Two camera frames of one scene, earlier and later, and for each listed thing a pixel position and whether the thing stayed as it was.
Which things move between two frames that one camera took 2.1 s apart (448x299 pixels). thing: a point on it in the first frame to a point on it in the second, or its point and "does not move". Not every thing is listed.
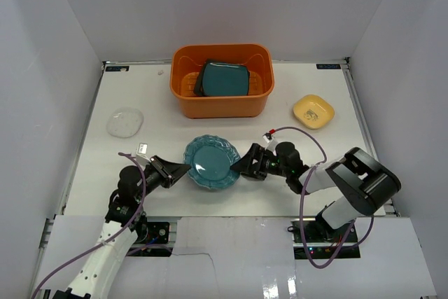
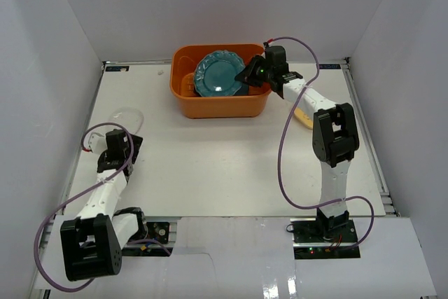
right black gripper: [245, 164] to [248, 75]
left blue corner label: [117, 68] does not move
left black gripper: [161, 172] to [134, 146]
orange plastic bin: [186, 64] does not move
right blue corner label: [328, 66] does not move
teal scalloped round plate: [211, 158] to [215, 71]
